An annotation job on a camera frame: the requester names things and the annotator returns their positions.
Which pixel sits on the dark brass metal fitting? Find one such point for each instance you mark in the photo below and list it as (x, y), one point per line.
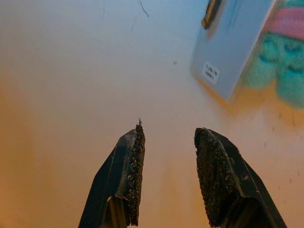
(210, 13)

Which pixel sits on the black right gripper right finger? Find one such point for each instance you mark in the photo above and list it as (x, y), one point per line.
(221, 175)

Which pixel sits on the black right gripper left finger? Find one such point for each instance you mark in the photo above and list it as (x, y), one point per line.
(123, 175)

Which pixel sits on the white box with label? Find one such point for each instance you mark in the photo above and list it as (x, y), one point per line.
(228, 52)

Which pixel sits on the teal and pink knitted item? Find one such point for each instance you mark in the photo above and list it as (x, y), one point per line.
(278, 61)

